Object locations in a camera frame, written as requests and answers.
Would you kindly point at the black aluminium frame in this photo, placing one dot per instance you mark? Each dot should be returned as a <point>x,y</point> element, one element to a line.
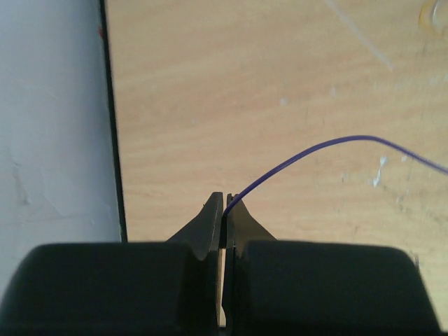
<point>104,33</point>

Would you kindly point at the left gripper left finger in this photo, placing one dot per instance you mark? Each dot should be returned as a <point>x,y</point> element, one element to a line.
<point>142,288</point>

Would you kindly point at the white zip tie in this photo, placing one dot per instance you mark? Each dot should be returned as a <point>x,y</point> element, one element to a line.
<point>357,32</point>

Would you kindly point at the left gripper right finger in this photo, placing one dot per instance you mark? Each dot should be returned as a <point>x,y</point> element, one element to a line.
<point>284,287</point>

